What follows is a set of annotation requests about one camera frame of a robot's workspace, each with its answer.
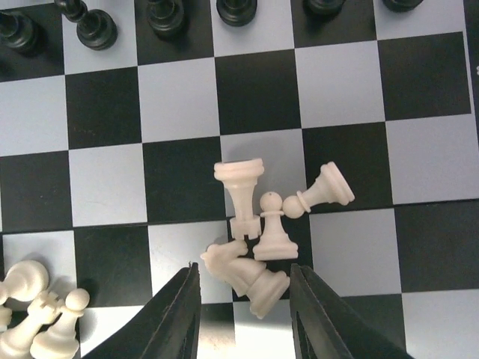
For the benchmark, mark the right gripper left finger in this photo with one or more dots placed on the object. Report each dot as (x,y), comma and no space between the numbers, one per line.
(166,327)

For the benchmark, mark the white chess rook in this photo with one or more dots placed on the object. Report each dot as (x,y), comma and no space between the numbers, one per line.
(240,179)

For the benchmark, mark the black and silver chessboard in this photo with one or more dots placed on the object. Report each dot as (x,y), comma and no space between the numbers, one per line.
(107,157)

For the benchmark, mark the white chess knight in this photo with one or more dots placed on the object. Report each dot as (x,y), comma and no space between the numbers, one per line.
(228,262)

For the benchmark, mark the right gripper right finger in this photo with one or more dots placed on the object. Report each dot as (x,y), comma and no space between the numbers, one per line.
(325,326)

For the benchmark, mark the black chess pawn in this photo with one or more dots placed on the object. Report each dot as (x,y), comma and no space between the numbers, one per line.
(94,28)

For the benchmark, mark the white chess pawn upright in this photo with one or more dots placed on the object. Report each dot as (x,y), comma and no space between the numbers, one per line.
(274,243)

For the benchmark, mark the white chess pawn lying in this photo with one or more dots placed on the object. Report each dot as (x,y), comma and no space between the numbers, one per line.
(329,187)

